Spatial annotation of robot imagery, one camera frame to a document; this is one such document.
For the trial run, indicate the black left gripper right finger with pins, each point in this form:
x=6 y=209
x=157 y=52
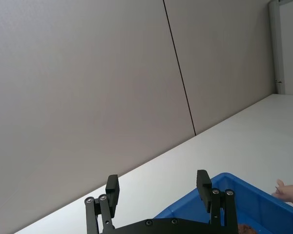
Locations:
x=203 y=185

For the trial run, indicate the pale grey door frame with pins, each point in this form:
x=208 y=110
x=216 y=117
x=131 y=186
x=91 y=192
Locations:
x=276 y=44

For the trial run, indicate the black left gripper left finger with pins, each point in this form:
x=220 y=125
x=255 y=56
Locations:
x=113 y=192

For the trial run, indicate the blue plastic bin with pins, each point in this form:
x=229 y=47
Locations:
x=258 y=204

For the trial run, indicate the brown crumbly lump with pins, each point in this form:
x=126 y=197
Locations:
x=246 y=229

